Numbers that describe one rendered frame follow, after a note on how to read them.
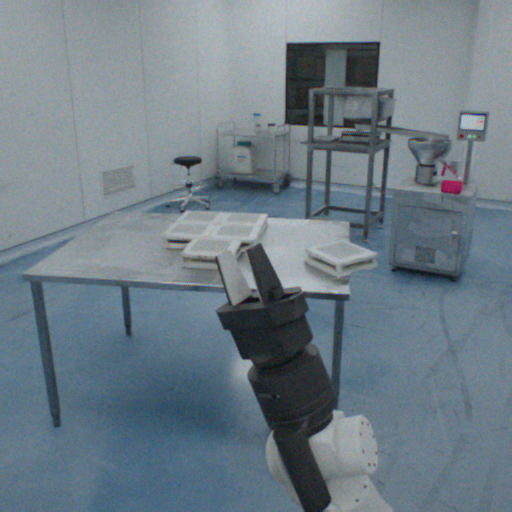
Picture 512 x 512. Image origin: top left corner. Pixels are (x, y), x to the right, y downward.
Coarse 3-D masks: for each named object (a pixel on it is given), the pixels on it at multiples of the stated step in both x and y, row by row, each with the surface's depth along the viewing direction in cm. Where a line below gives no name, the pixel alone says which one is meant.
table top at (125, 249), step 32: (96, 224) 329; (128, 224) 330; (160, 224) 330; (288, 224) 330; (320, 224) 330; (64, 256) 277; (96, 256) 277; (128, 256) 277; (160, 256) 277; (288, 256) 277; (160, 288) 247; (192, 288) 244; (320, 288) 239
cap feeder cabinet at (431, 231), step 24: (408, 192) 462; (432, 192) 454; (408, 216) 468; (432, 216) 459; (456, 216) 450; (408, 240) 475; (432, 240) 465; (456, 240) 456; (408, 264) 481; (432, 264) 471; (456, 264) 463
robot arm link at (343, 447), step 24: (312, 408) 60; (288, 432) 59; (312, 432) 62; (336, 432) 62; (360, 432) 62; (288, 456) 59; (312, 456) 60; (336, 456) 61; (360, 456) 60; (312, 480) 59; (312, 504) 60
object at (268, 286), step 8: (248, 248) 60; (256, 248) 59; (248, 256) 59; (256, 256) 59; (264, 256) 60; (256, 264) 59; (264, 264) 60; (256, 272) 59; (264, 272) 60; (272, 272) 60; (256, 280) 59; (264, 280) 59; (272, 280) 60; (256, 288) 60; (264, 288) 59; (272, 288) 59; (280, 288) 60; (264, 296) 59; (272, 296) 59; (280, 296) 60
